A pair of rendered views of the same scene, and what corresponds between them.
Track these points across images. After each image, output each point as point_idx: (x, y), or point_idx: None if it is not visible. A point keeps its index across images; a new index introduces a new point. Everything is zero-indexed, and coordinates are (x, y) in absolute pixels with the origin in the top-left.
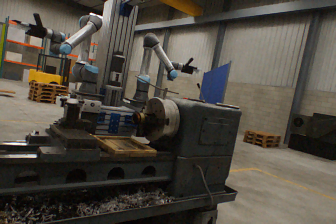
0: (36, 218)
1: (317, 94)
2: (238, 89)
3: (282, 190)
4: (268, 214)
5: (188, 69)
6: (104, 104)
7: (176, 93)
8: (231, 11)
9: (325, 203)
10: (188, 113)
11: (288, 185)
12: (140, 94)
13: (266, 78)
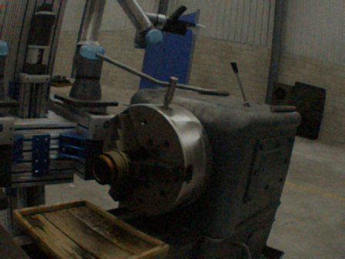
0: None
1: (295, 58)
2: (197, 46)
3: (286, 200)
4: (282, 243)
5: (178, 26)
6: (18, 116)
7: (198, 90)
8: None
9: (326, 204)
10: (233, 143)
11: (289, 190)
12: (85, 85)
13: (234, 33)
